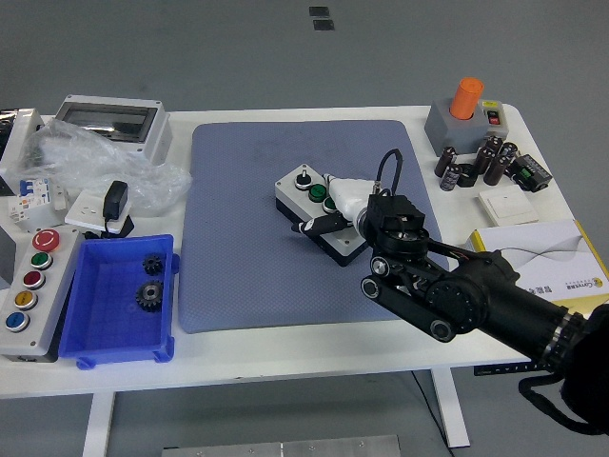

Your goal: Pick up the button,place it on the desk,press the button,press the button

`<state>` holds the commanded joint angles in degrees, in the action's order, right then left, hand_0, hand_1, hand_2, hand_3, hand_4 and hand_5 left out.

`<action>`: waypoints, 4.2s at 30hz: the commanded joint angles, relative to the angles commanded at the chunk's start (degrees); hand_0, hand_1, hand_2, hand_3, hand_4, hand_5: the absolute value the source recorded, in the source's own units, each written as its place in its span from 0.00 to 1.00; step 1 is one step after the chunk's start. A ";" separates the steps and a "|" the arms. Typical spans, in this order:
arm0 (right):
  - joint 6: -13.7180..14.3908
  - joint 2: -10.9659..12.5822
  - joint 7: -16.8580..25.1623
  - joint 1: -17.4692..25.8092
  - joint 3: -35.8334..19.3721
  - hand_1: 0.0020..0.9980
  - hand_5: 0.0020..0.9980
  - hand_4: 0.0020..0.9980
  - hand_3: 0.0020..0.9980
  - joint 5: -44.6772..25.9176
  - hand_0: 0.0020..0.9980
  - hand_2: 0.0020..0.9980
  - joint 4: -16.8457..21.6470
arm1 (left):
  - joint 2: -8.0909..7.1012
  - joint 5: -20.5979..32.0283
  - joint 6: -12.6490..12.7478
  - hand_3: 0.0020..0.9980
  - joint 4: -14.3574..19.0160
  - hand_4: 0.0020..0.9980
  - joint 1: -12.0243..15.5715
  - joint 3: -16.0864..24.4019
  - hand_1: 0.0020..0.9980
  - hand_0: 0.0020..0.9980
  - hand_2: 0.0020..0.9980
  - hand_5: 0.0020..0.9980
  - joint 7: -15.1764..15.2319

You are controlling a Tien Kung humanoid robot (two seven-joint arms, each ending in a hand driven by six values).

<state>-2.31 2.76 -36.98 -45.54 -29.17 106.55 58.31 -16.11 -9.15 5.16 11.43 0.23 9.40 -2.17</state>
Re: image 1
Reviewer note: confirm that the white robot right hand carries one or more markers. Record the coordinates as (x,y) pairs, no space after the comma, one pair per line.
(349,195)

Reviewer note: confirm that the grey four-button control box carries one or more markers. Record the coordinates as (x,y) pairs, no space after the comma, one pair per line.
(292,190)

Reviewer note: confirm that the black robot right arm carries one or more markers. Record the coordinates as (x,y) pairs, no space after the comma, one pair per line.
(499,295)

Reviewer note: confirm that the grey five-button control box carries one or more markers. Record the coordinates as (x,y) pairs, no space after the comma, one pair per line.
(47,304)

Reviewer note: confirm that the grey printed capacitor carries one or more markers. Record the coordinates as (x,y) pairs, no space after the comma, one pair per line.
(450,178)

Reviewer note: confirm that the dark brown capacitor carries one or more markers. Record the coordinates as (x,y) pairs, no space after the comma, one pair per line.
(446,162)
(496,170)
(509,152)
(494,144)
(484,161)

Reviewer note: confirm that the blue-grey table mat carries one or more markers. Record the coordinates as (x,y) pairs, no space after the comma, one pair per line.
(238,214)

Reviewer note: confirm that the orange cylinder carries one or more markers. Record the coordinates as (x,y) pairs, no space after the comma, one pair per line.
(466,97)

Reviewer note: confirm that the dark floor socket cover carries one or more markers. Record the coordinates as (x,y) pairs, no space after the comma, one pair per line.
(319,11)
(323,25)

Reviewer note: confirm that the black green terminal module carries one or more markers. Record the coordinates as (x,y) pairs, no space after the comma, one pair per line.
(530,172)

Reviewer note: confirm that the small black gear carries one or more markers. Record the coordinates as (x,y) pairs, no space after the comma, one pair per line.
(153,265)

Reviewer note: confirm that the large black gear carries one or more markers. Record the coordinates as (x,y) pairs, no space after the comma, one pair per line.
(150,297)

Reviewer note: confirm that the black table control panel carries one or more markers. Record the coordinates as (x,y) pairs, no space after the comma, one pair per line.
(499,370)

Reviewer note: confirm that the black power adapter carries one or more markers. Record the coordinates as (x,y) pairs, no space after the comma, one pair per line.
(115,200)

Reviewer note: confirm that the white table leg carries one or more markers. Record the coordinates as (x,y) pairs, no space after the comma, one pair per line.
(97,423)
(452,409)

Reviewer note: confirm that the clear plastic bag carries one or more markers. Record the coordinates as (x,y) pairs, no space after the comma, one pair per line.
(95,157)

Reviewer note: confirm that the metal floor plate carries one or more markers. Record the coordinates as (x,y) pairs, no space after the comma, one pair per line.
(285,447)

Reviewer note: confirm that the blue plastic bin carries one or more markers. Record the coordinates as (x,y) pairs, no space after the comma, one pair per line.
(109,328)

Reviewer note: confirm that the white circuit breaker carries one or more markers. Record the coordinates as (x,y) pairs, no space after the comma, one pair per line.
(33,195)

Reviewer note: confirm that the white electrical box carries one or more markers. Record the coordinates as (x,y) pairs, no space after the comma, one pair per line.
(19,128)

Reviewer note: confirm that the grey metal object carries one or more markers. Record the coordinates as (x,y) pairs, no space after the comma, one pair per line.
(5,257)

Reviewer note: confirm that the grey switch box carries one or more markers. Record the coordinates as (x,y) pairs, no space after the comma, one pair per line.
(457,133)

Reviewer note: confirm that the white wall switch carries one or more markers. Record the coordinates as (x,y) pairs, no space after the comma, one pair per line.
(508,204)

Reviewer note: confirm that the grey enclosure with window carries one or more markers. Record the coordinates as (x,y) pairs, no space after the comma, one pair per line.
(152,138)

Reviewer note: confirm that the white wall socket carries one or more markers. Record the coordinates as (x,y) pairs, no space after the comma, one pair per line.
(83,209)

